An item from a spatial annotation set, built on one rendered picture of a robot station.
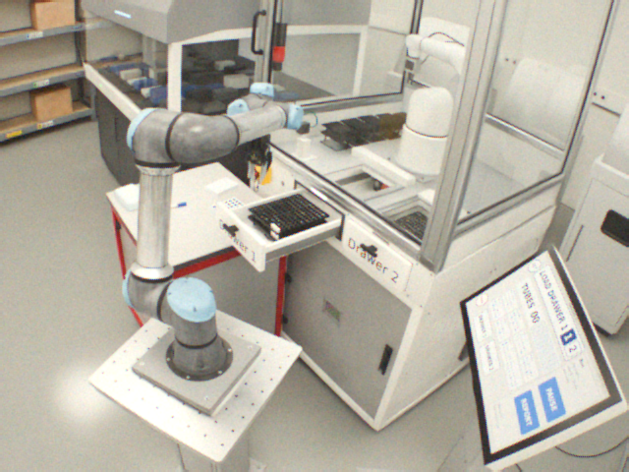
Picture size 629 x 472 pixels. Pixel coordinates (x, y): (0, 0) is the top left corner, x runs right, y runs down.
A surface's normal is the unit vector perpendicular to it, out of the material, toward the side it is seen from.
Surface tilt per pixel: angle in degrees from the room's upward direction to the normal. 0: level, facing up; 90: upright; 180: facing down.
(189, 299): 5
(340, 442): 0
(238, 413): 0
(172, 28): 90
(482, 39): 90
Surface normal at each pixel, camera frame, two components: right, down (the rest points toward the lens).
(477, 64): -0.78, 0.29
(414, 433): 0.10, -0.82
